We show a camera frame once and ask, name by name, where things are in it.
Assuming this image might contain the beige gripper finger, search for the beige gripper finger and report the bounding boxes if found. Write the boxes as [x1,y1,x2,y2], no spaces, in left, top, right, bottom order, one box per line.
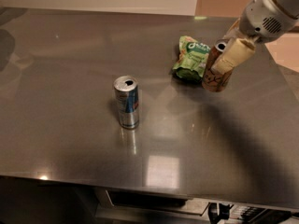
[223,19,240,39]
[217,38,256,73]

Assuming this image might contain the orange soda can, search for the orange soda can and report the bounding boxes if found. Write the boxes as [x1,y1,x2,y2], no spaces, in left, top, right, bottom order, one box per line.
[202,39,233,92]

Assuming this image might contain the green rice chip bag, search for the green rice chip bag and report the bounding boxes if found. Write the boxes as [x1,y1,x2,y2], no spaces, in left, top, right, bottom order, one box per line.
[172,35,210,83]

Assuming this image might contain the silver blue energy drink can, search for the silver blue energy drink can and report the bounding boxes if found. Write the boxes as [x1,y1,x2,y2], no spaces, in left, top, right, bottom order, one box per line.
[113,76,139,129]

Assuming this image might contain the black items under table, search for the black items under table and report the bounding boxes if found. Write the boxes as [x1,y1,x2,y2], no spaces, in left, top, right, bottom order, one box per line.
[207,203,299,224]

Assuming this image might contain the drawer under table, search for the drawer under table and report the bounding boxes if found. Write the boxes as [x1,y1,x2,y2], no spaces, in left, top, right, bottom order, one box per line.
[94,188,209,224]

